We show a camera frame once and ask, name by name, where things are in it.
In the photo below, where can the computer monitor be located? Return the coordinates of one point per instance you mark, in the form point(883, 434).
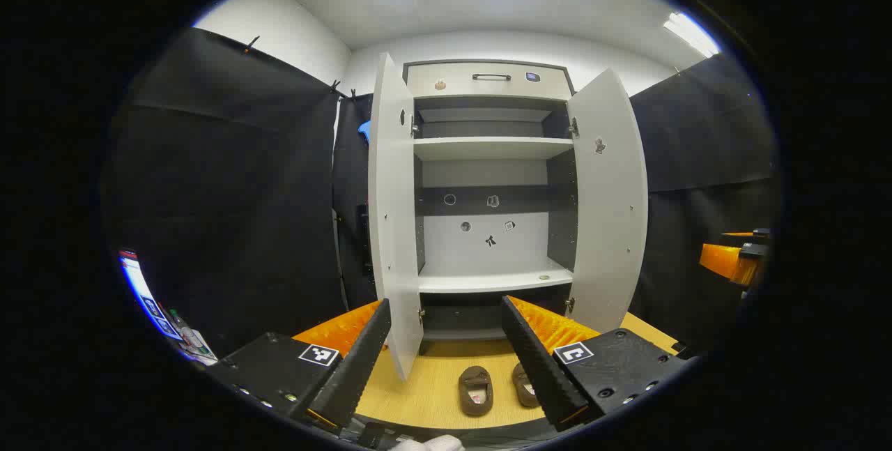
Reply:
point(143, 294)

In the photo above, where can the white shoe cabinet door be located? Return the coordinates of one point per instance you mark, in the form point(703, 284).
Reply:
point(610, 228)
point(394, 228)

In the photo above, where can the white shoe cabinet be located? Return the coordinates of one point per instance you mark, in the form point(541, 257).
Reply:
point(488, 148)

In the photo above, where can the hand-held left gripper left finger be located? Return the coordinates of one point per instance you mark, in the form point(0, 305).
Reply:
point(359, 367)

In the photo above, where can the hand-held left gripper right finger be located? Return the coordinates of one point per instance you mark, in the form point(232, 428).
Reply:
point(540, 367)

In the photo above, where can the black backdrop cloth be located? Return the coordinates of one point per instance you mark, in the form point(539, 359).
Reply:
point(352, 179)
point(230, 193)
point(704, 130)

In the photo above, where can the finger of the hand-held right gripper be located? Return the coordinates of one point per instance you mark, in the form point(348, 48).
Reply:
point(728, 259)

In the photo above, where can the ceiling light panel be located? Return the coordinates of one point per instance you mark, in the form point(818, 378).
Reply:
point(690, 33)

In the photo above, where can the beige cabinet drawer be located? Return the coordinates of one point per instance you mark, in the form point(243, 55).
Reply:
point(502, 88)

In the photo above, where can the brown fuzzy shoe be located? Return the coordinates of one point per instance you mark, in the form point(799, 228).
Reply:
point(465, 385)
point(519, 378)

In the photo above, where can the clear plastic bottle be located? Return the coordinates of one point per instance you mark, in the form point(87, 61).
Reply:
point(185, 329)

